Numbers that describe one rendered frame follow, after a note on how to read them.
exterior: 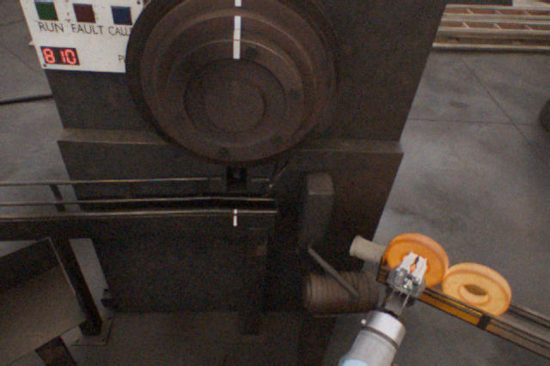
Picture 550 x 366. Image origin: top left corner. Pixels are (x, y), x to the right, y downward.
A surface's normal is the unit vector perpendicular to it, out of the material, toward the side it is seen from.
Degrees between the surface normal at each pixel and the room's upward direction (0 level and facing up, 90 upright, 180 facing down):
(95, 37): 90
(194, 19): 39
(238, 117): 90
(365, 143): 0
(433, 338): 0
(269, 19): 33
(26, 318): 5
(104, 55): 90
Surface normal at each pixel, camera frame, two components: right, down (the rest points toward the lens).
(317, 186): 0.08, -0.73
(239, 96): 0.05, 0.68
